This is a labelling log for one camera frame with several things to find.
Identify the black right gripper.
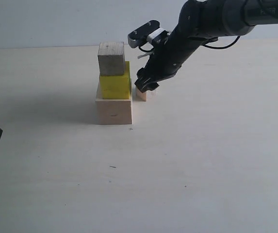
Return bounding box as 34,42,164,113
134,23,208,92

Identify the small plain wooden cube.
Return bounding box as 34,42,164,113
135,87,157,101

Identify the yellow wooden cube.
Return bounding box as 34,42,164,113
99,61,131,100

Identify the medium plain wooden cube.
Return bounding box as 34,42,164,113
98,42,125,76

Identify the large plain wooden cube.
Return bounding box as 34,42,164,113
95,82,133,125

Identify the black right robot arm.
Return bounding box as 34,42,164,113
128,0,278,93

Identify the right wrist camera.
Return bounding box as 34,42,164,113
128,20,167,49

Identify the black right camera cable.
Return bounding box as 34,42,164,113
201,35,241,50

